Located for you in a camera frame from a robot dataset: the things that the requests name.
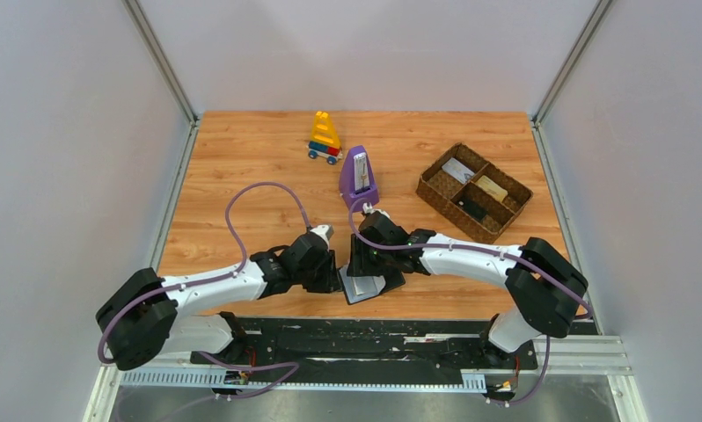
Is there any black card holder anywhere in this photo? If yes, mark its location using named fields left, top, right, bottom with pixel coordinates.
left=339, top=266, right=387, bottom=305

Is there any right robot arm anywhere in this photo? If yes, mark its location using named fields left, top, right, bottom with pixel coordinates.
left=340, top=210, right=592, bottom=353

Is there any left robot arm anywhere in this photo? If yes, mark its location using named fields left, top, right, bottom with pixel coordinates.
left=95, top=225, right=341, bottom=371

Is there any white card in basket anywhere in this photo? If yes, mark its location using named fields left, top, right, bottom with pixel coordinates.
left=442, top=157, right=476, bottom=185

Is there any beige card in basket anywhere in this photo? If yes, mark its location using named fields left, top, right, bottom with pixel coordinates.
left=475, top=176, right=508, bottom=202

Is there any purple metronome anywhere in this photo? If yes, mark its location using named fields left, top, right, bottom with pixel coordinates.
left=339, top=145, right=380, bottom=213

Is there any black item in basket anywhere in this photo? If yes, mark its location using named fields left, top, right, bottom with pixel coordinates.
left=457, top=197, right=488, bottom=222

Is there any brown woven basket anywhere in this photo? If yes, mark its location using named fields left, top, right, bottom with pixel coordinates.
left=415, top=142, right=533, bottom=244

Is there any colourful toy block car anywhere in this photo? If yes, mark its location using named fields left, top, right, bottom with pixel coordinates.
left=307, top=111, right=343, bottom=165

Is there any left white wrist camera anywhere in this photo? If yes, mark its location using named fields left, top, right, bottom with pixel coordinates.
left=310, top=224, right=334, bottom=249

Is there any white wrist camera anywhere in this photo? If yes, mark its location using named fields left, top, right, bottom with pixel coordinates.
left=310, top=224, right=334, bottom=249
left=362, top=202, right=377, bottom=216

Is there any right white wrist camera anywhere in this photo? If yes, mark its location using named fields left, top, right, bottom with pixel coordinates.
left=362, top=202, right=377, bottom=216

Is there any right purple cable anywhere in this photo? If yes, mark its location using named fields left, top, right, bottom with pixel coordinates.
left=347, top=198, right=594, bottom=322

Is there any purple cable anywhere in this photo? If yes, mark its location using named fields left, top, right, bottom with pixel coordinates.
left=347, top=198, right=594, bottom=322
left=97, top=182, right=312, bottom=367

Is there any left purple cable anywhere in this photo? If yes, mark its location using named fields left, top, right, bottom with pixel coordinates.
left=97, top=182, right=312, bottom=367

